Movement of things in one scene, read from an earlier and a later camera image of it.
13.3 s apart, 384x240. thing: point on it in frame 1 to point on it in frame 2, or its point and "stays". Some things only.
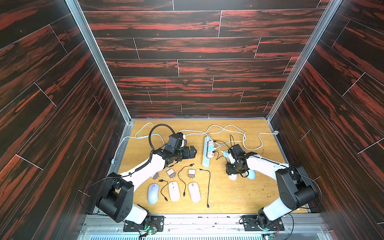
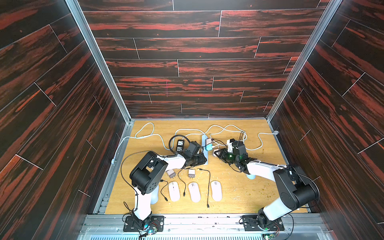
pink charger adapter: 171,173 stays
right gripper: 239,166 to 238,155
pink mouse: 174,191 stays
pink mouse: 194,192 stays
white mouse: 153,189 stays
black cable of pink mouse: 207,205 stays
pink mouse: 233,177 to 216,186
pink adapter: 191,173 stays
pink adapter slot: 209,154 to 217,153
